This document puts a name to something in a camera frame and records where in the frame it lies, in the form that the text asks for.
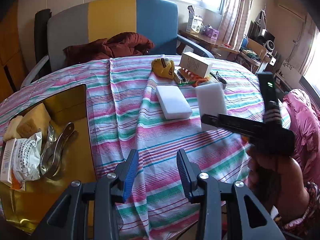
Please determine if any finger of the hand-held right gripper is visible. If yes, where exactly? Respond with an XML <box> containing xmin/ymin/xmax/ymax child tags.
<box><xmin>217</xmin><ymin>113</ymin><xmax>265</xmax><ymax>130</ymax></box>
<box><xmin>201</xmin><ymin>114</ymin><xmax>253</xmax><ymax>138</ymax></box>

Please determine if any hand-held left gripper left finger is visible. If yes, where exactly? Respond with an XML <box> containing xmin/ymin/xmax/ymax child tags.
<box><xmin>32</xmin><ymin>149</ymin><xmax>139</xmax><ymax>240</ymax></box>

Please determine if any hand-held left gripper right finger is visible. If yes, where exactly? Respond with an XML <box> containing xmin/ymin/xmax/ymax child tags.
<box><xmin>176</xmin><ymin>149</ymin><xmax>285</xmax><ymax>240</ymax></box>

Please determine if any white foam block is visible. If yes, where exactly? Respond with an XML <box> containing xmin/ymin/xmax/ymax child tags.
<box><xmin>195</xmin><ymin>82</ymin><xmax>228</xmax><ymax>132</ymax></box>
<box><xmin>155</xmin><ymin>85</ymin><xmax>193</xmax><ymax>120</ymax></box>

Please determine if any gold square tray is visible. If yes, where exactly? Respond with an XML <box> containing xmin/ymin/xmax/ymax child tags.
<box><xmin>0</xmin><ymin>84</ymin><xmax>98</xmax><ymax>235</ymax></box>

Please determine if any white carton box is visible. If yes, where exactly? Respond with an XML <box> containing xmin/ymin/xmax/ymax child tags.
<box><xmin>180</xmin><ymin>52</ymin><xmax>213</xmax><ymax>78</ymax></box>

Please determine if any white crinkled packet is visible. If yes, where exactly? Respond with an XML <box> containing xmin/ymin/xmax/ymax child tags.
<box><xmin>11</xmin><ymin>131</ymin><xmax>43</xmax><ymax>182</ymax></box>

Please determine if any large yellow sponge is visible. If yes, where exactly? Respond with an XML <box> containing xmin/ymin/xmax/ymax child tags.
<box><xmin>16</xmin><ymin>102</ymin><xmax>52</xmax><ymax>140</ymax></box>

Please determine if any small white orange box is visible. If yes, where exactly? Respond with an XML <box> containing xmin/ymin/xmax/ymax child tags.
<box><xmin>0</xmin><ymin>138</ymin><xmax>25</xmax><ymax>190</ymax></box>

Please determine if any pale yellow sponge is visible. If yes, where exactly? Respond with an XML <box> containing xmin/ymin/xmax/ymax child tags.
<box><xmin>3</xmin><ymin>116</ymin><xmax>23</xmax><ymax>142</ymax></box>

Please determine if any person's right forearm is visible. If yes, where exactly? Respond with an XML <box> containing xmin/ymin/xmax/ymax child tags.
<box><xmin>255</xmin><ymin>155</ymin><xmax>310</xmax><ymax>228</ymax></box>

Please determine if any person's right hand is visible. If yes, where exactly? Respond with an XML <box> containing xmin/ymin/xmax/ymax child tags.
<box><xmin>246</xmin><ymin>145</ymin><xmax>278</xmax><ymax>180</ymax></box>

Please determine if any striped pink green tablecloth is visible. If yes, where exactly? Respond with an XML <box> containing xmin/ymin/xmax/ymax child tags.
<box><xmin>0</xmin><ymin>55</ymin><xmax>292</xmax><ymax>240</ymax></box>

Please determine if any pink ruffled cloth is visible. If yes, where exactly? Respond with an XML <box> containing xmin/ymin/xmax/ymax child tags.
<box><xmin>282</xmin><ymin>89</ymin><xmax>320</xmax><ymax>188</ymax></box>

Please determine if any black metal clip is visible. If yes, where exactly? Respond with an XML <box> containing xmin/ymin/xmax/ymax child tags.
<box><xmin>210</xmin><ymin>71</ymin><xmax>227</xmax><ymax>89</ymax></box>

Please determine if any black silver stereo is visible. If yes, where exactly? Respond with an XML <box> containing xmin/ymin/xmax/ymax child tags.
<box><xmin>250</xmin><ymin>10</ymin><xmax>275</xmax><ymax>55</ymax></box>

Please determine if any yellow plush toy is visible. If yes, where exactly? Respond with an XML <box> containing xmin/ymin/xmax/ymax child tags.
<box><xmin>151</xmin><ymin>57</ymin><xmax>175</xmax><ymax>81</ymax></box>

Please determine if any purple box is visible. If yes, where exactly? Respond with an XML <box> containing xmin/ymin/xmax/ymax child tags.
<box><xmin>202</xmin><ymin>26</ymin><xmax>220</xmax><ymax>39</ymax></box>

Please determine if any wooden side table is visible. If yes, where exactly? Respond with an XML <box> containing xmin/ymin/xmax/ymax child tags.
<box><xmin>179</xmin><ymin>30</ymin><xmax>218</xmax><ymax>53</ymax></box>

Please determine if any pale pink curtain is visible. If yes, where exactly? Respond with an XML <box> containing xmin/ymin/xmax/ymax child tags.
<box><xmin>220</xmin><ymin>0</ymin><xmax>253</xmax><ymax>53</ymax></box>

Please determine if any white printed box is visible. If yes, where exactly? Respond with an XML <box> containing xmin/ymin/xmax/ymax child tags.
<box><xmin>187</xmin><ymin>15</ymin><xmax>203</xmax><ymax>34</ymax></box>

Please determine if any maroon padded jacket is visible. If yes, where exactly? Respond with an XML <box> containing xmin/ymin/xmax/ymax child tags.
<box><xmin>62</xmin><ymin>32</ymin><xmax>155</xmax><ymax>67</ymax></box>

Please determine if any grey yellow blue armchair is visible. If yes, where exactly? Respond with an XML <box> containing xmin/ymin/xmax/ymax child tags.
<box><xmin>20</xmin><ymin>0</ymin><xmax>215</xmax><ymax>88</ymax></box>

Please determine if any wooden wardrobe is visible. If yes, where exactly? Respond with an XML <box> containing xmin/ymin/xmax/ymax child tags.
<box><xmin>0</xmin><ymin>0</ymin><xmax>35</xmax><ymax>95</ymax></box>

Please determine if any black rolled mat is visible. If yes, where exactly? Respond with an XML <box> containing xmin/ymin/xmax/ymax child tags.
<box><xmin>34</xmin><ymin>9</ymin><xmax>52</xmax><ymax>65</ymax></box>

